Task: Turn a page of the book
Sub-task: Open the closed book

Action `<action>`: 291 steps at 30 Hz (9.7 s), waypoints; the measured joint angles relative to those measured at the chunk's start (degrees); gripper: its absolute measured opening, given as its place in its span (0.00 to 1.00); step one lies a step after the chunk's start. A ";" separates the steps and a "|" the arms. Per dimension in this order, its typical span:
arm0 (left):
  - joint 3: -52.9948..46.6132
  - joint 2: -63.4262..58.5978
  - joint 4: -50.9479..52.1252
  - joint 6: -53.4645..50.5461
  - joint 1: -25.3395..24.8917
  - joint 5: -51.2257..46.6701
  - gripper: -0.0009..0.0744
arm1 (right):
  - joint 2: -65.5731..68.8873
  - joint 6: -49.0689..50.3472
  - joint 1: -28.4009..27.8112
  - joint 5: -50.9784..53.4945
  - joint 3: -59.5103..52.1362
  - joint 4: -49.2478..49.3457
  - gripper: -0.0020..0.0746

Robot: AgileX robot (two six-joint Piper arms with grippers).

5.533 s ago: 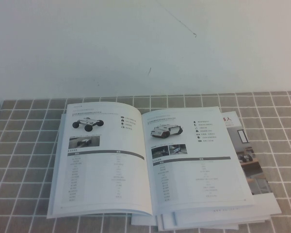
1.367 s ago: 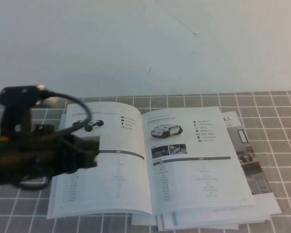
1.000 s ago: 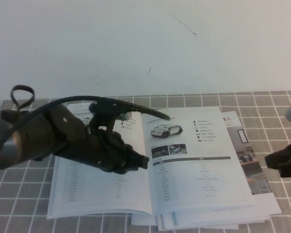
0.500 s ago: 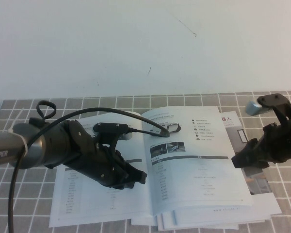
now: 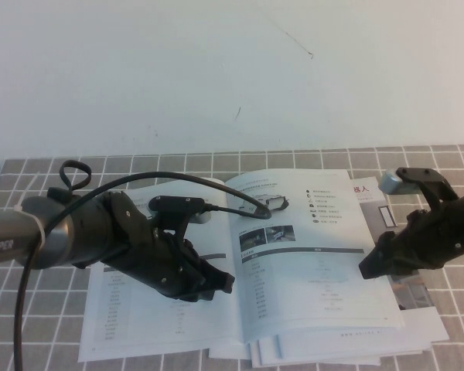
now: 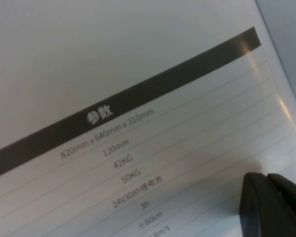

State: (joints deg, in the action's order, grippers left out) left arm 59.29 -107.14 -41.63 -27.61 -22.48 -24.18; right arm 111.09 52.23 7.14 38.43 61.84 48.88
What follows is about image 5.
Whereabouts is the brochure with red title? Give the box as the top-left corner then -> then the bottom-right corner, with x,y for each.
350,176 -> 436,312

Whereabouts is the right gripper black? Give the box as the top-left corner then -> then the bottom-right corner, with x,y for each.
358,199 -> 464,280

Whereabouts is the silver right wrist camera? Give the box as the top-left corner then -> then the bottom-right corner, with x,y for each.
378,168 -> 422,196

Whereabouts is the thick black camera cable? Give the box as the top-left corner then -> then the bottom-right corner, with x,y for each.
14,159 -> 272,371

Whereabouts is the grey checked tablecloth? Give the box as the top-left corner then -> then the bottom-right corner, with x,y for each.
0,145 -> 464,371

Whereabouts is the black camera bracket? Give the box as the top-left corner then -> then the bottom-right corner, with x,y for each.
396,165 -> 460,220
146,195 -> 206,243

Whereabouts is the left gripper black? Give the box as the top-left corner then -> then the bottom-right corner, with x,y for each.
99,190 -> 236,304

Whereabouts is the white zip tie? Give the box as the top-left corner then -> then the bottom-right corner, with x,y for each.
13,175 -> 47,250

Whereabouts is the black left camera bracket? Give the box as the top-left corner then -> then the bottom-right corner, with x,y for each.
146,195 -> 206,243

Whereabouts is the white booklet with footer text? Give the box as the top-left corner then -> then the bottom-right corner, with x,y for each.
275,307 -> 449,359

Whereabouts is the white product catalogue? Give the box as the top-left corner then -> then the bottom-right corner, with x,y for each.
77,168 -> 406,363

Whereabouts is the black right camera bracket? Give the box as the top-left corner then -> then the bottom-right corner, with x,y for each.
396,165 -> 460,220

